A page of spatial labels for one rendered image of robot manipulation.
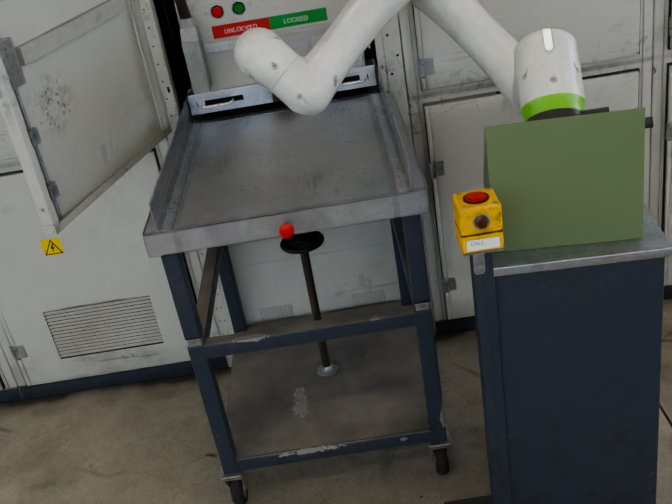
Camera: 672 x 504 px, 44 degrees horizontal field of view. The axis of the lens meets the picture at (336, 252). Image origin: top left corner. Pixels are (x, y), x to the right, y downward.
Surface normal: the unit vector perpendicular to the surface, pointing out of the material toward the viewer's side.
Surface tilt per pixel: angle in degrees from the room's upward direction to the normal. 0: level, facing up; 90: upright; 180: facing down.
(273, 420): 0
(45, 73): 90
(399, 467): 0
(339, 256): 90
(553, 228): 90
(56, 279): 90
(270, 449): 0
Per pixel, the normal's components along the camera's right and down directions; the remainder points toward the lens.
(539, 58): -0.52, -0.19
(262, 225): 0.05, 0.47
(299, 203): -0.15, -0.87
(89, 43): 0.95, 0.00
